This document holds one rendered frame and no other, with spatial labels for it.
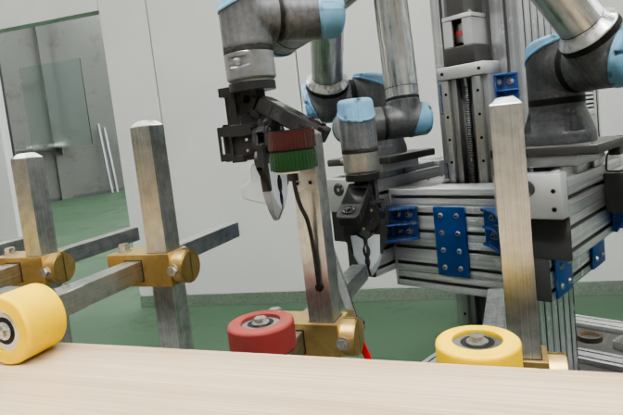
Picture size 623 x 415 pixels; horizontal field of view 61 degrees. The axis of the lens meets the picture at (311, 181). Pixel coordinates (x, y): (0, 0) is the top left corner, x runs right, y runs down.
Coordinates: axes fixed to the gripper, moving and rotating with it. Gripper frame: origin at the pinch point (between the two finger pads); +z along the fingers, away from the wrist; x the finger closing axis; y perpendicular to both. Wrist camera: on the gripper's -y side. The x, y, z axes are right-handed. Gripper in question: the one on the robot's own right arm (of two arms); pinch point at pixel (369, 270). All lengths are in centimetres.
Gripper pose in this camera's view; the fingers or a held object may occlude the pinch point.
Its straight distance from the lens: 111.0
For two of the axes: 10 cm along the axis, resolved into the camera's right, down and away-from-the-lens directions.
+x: -9.3, 0.7, 3.7
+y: 3.6, -1.3, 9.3
